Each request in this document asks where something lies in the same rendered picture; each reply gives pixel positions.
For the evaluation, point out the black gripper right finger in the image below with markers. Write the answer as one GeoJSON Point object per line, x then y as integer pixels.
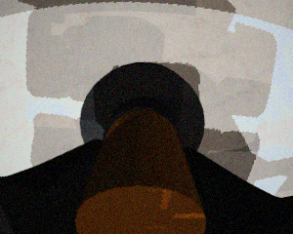
{"type": "Point", "coordinates": [234, 206]}

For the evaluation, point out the orange knob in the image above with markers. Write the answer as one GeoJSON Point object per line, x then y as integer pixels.
{"type": "Point", "coordinates": [141, 183]}

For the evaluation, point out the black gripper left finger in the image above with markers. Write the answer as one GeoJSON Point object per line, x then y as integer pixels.
{"type": "Point", "coordinates": [44, 199]}

